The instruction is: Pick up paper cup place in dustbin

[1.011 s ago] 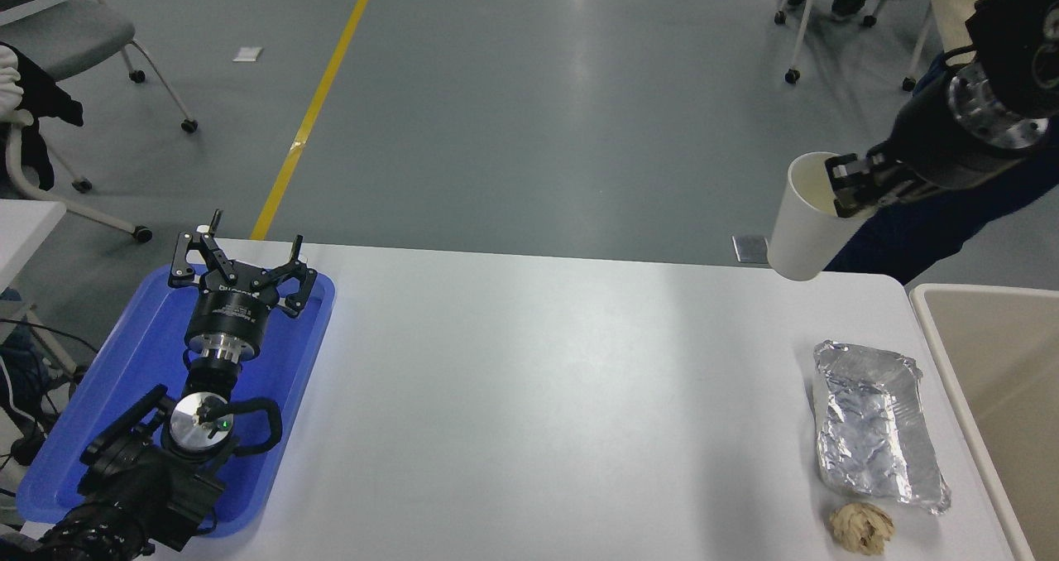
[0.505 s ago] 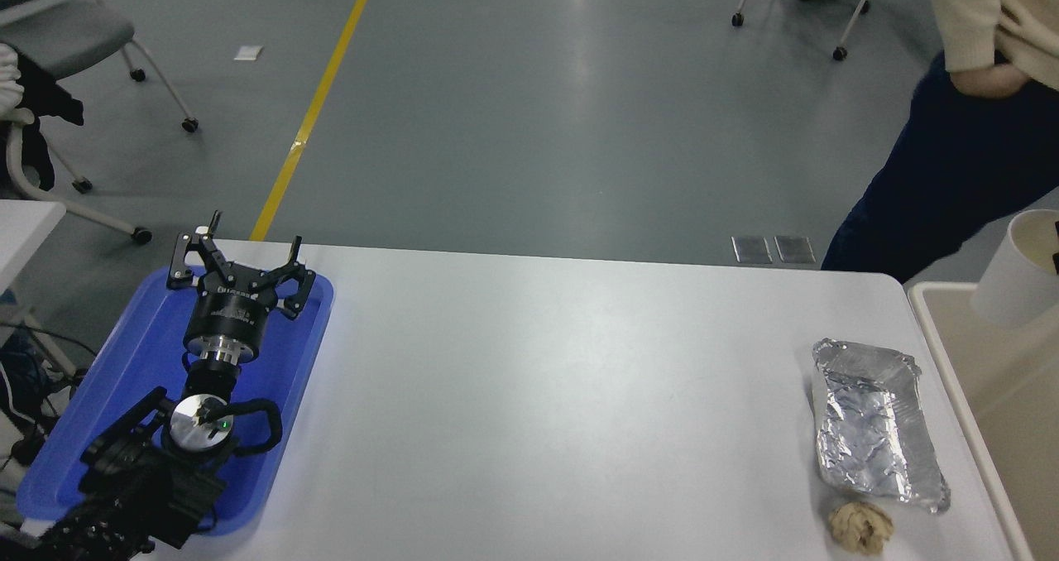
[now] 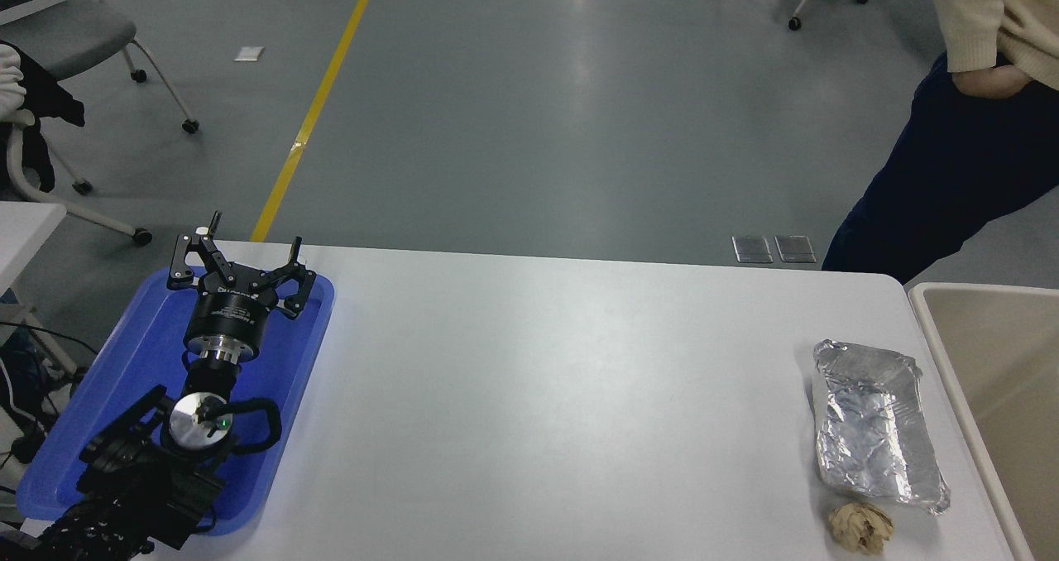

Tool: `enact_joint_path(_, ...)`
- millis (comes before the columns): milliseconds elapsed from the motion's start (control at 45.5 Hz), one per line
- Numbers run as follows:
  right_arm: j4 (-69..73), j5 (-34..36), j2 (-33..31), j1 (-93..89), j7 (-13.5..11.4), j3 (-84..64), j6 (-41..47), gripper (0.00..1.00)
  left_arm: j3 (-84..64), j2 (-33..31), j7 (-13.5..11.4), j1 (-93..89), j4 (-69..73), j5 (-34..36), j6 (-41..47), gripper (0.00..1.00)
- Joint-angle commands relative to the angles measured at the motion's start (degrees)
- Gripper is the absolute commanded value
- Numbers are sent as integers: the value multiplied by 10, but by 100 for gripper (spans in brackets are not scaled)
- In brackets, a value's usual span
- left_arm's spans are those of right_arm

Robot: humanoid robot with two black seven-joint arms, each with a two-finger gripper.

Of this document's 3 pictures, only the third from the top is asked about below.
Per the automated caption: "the silver floor plate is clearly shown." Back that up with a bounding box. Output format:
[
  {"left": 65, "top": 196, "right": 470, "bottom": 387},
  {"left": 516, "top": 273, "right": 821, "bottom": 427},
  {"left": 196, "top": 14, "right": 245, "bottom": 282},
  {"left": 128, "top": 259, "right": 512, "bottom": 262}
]
[
  {"left": 775, "top": 235, "right": 817, "bottom": 264},
  {"left": 732, "top": 235, "right": 774, "bottom": 264}
]

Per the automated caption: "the crumpled tan paper ball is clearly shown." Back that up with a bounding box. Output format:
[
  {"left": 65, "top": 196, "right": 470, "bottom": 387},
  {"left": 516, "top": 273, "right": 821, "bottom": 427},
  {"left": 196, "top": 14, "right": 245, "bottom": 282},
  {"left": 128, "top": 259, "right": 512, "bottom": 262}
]
[{"left": 828, "top": 501, "right": 896, "bottom": 555}]

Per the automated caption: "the grey seat rolling chair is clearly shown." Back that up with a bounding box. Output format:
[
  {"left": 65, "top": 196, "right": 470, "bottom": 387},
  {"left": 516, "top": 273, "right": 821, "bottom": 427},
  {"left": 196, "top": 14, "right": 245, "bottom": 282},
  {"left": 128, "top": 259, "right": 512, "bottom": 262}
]
[{"left": 0, "top": 0, "right": 200, "bottom": 134}]

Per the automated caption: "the crumpled silver foil tray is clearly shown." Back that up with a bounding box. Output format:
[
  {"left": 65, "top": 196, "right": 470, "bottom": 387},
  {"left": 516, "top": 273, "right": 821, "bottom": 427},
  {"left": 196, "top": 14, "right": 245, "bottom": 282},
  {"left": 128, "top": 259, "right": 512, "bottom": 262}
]
[{"left": 812, "top": 339, "right": 952, "bottom": 516}]

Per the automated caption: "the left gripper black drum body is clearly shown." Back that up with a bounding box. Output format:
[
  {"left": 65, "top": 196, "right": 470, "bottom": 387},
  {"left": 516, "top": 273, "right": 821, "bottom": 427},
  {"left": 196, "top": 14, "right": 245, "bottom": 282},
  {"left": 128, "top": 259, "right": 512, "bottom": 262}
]
[{"left": 183, "top": 284, "right": 280, "bottom": 352}]

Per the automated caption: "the standing person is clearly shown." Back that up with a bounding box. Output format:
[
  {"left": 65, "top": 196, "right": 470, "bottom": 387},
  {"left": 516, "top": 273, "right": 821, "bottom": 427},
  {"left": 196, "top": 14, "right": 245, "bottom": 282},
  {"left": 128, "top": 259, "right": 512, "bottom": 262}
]
[{"left": 822, "top": 0, "right": 1059, "bottom": 285}]

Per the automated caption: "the blue plastic tray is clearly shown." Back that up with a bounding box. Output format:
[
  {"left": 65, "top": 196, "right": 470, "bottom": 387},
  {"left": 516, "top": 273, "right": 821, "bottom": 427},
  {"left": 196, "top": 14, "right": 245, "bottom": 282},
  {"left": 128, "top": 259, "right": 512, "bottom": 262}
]
[{"left": 15, "top": 265, "right": 336, "bottom": 539}]

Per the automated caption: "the yellow floor tape line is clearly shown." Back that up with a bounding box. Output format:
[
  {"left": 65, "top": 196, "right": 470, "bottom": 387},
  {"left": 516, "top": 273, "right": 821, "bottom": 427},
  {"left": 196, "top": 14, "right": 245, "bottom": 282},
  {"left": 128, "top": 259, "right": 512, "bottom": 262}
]
[{"left": 250, "top": 0, "right": 386, "bottom": 242}]

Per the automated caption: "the standing person's hand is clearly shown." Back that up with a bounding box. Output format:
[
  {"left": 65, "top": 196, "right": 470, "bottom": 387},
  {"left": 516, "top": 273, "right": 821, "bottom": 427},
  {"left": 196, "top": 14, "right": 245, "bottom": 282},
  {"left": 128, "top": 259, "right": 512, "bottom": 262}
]
[{"left": 951, "top": 64, "right": 1032, "bottom": 101}]

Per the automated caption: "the white-framed rolling chair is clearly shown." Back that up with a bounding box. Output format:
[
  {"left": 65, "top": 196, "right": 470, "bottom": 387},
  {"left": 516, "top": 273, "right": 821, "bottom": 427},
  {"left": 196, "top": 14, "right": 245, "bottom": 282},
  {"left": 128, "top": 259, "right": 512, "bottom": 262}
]
[{"left": 4, "top": 110, "right": 154, "bottom": 245}]

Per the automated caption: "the small white side table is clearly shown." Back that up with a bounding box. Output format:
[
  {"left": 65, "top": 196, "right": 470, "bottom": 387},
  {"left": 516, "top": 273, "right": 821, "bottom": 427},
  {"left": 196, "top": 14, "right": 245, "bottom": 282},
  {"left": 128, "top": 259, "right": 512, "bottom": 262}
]
[{"left": 0, "top": 200, "right": 79, "bottom": 376}]

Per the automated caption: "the large pale bin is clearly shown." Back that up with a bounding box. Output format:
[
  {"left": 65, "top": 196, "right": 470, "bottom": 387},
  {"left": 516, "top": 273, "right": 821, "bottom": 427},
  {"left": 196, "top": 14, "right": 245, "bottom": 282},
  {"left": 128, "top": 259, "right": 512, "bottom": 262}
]
[{"left": 908, "top": 283, "right": 1059, "bottom": 561}]

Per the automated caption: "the black cables bundle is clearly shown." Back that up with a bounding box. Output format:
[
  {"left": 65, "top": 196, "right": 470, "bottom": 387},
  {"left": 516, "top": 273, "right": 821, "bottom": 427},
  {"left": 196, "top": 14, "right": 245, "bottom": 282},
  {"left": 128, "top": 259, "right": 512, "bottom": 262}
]
[{"left": 0, "top": 319, "right": 100, "bottom": 496}]

